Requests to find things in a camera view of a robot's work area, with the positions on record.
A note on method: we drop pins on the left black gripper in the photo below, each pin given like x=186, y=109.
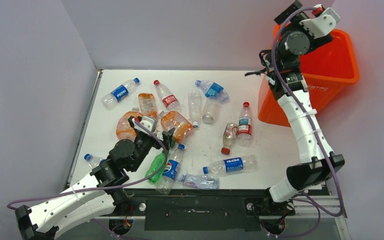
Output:
x=167, y=137

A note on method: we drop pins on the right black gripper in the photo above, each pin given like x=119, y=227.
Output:
x=295, y=17

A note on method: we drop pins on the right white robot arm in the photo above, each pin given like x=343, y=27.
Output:
x=318, y=161

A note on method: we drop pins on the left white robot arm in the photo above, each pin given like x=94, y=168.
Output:
x=100, y=192

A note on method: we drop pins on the orange plastic bin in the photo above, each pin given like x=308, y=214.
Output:
x=326, y=70

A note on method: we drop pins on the crushed orange label bottle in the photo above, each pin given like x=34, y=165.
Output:
x=147, y=105

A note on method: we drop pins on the flat orange crushed bottle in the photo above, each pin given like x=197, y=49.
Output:
x=124, y=130

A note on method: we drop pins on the red cap water bottle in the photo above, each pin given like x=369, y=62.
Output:
x=168, y=99

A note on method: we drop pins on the large orange crushed bottle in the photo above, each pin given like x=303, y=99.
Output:
x=174, y=120

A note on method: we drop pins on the green plastic bottle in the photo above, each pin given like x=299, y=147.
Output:
x=155, y=165

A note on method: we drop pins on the clear Pepsi bottle top left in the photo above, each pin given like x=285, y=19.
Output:
x=110, y=100

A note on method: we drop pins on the Pepsi bottle centre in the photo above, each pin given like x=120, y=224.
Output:
x=169, y=175

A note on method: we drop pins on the clear bottle white cap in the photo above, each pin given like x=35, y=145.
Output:
x=195, y=108

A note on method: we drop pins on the blue cap bottle left edge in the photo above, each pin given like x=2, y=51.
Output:
x=93, y=161

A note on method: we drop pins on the crushed Ganten water bottle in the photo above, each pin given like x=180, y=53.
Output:
x=202, y=182

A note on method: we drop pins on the crushed blue label bottle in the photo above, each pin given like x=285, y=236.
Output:
x=213, y=89

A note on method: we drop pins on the clear bottle red cap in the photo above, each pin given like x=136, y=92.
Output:
x=229, y=137

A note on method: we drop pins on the Pepsi bottle lying right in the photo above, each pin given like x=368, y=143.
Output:
x=242, y=164

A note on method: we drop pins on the red cap teal label bottle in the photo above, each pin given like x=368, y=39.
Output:
x=245, y=124

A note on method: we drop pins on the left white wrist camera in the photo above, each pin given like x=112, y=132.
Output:
x=149, y=122

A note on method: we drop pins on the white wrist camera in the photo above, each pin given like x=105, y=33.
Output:
x=321, y=25
x=149, y=122

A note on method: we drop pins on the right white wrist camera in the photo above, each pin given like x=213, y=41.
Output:
x=321, y=25

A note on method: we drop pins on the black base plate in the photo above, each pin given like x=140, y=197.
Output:
x=202, y=210

